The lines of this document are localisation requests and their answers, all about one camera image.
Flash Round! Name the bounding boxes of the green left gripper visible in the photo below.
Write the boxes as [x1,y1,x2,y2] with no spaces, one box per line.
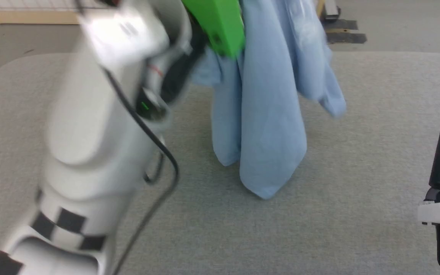
[182,0,246,58]

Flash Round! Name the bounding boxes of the light blue and white shirt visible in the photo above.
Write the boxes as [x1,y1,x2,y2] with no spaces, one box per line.
[191,0,347,200]

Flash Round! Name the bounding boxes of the grey upholstered sofa seat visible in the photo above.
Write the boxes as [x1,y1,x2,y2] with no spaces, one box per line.
[0,52,440,275]

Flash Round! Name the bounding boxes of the grey metal screen foot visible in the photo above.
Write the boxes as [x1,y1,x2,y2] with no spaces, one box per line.
[320,0,340,20]

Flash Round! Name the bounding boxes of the black floor mat strips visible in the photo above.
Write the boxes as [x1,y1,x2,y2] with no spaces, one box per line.
[322,18,368,44]

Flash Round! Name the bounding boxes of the lemon print screen, wooden frame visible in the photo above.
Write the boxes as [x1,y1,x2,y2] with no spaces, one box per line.
[0,0,82,25]

